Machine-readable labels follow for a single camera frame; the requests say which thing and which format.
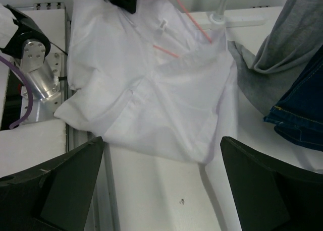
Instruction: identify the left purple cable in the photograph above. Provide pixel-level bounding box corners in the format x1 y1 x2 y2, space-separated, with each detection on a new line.
0 55 35 130

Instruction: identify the grey shirt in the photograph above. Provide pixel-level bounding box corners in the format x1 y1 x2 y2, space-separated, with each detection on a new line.
228 0 322 116

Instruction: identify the navy denim garment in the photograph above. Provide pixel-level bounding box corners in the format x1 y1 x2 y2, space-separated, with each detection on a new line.
263 48 322 151

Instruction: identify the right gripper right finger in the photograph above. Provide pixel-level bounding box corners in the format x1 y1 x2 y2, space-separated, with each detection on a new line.
220 137 322 230

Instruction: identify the white clothes rack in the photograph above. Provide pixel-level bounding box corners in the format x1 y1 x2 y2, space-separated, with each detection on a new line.
191 0 267 30

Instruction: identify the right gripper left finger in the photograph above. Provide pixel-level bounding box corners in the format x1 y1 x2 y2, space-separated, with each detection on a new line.
1 137 105 230

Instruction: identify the pink wire hanger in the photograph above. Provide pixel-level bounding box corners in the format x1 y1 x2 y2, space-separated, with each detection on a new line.
141 0 213 58

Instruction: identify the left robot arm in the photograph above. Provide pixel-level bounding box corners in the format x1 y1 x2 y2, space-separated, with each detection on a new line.
1 0 137 105

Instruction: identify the white shirt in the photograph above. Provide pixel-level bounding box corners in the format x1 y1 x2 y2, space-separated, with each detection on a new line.
55 0 237 163

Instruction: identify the aluminium rail frame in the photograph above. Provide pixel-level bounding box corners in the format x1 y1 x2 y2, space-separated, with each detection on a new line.
20 3 120 230

